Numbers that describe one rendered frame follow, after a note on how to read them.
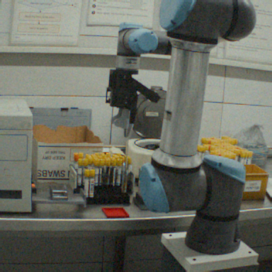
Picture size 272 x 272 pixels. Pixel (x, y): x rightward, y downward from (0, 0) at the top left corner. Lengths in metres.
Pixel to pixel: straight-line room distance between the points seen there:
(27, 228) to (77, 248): 0.85
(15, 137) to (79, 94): 0.71
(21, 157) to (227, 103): 1.18
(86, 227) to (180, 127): 0.50
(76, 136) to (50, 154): 0.31
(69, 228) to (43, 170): 0.35
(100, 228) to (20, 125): 0.39
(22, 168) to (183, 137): 0.51
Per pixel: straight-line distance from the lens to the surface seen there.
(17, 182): 1.38
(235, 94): 2.26
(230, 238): 1.19
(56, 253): 2.21
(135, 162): 1.77
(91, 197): 1.52
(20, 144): 1.35
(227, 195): 1.15
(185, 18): 0.99
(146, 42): 1.35
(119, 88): 1.49
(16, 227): 1.39
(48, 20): 1.95
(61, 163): 1.69
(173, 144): 1.06
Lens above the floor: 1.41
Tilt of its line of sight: 12 degrees down
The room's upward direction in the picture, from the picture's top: 5 degrees clockwise
